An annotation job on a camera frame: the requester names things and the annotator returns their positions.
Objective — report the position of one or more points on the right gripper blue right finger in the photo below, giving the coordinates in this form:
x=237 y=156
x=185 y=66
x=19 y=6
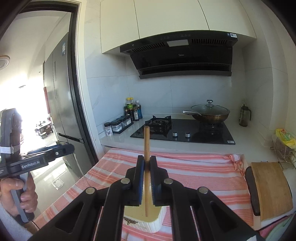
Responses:
x=196 y=214

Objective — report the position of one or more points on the black range hood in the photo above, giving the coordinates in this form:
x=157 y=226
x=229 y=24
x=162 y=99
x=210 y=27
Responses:
x=195 y=52

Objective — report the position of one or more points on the pink striped tablecloth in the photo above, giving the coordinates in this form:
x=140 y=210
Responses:
x=221 y=174

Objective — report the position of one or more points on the grey refrigerator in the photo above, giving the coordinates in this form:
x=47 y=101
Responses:
x=64 y=109

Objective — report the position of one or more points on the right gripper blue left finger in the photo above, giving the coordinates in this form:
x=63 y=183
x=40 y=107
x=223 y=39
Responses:
x=97 y=214

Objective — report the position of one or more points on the dark glass kettle jug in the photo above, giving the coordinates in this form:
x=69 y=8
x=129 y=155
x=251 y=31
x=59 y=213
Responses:
x=245 y=116

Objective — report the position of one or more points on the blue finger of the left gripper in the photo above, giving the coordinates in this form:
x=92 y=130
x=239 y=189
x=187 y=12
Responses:
x=52 y=154
x=43 y=149

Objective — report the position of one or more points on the white upper cabinets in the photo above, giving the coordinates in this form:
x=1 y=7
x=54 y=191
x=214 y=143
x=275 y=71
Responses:
x=124 y=21

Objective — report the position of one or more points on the cream utensil holder box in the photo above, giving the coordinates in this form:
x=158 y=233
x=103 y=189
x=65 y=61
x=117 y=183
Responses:
x=147 y=217

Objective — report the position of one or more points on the wire basket with bags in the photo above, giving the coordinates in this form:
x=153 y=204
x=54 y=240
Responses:
x=284 y=148

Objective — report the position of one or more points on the condiment bottles group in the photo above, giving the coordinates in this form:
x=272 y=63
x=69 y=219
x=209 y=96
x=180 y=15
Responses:
x=133 y=109

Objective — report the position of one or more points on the black gas cooktop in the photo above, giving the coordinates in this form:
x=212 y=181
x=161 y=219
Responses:
x=191 y=131

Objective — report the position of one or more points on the wooden cutting board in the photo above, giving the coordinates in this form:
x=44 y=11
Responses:
x=275 y=197

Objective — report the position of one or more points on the wok with glass lid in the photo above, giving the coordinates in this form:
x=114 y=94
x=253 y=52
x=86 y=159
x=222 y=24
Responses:
x=208 y=113

